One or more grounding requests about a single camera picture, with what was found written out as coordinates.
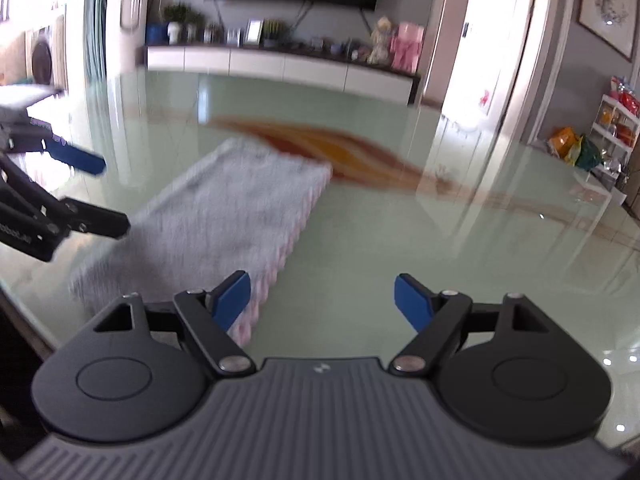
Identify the blue pot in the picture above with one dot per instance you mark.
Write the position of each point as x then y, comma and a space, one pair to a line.
156, 34

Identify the pink gift box with bow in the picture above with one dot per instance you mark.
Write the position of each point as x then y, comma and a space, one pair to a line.
407, 47

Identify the flower bouquet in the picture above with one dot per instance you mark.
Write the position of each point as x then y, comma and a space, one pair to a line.
381, 40

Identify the white television cabinet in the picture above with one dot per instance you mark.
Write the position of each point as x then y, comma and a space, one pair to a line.
280, 67

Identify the yellow-green potted plant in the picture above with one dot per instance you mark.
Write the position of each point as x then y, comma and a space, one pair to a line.
274, 32

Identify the white shelf rack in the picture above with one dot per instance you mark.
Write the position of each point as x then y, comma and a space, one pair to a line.
617, 130

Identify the white standing air conditioner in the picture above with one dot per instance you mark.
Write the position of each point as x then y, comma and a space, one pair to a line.
131, 10

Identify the green curtain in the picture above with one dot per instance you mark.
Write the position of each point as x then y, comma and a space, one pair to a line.
96, 25

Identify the grey fabric chair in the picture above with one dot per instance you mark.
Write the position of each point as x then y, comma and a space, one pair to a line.
25, 96

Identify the orange bag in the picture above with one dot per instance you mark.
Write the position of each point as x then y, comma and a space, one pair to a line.
564, 144

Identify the small blue photo frame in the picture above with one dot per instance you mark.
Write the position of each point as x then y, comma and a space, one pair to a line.
233, 36

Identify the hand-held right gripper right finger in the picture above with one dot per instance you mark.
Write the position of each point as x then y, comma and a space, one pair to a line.
412, 297

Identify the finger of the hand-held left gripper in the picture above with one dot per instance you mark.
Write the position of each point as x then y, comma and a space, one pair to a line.
105, 224
80, 157

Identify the pink towel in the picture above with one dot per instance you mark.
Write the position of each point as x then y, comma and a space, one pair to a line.
215, 220

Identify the small green potted plant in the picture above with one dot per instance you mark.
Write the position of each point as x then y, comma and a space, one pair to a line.
195, 27

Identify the white door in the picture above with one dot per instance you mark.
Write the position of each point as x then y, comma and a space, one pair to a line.
485, 50

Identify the green plant in white pot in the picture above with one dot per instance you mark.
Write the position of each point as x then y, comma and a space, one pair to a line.
175, 20

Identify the green bag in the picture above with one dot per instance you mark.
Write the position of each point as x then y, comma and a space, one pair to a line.
589, 155

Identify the framed wall picture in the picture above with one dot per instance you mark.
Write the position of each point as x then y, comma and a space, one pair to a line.
610, 5

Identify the white photo frame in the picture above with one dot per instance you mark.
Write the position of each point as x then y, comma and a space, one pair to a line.
254, 33

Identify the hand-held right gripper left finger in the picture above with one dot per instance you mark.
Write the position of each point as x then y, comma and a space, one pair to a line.
232, 297

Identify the grey washing machine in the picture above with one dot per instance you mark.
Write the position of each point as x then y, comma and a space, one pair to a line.
47, 57

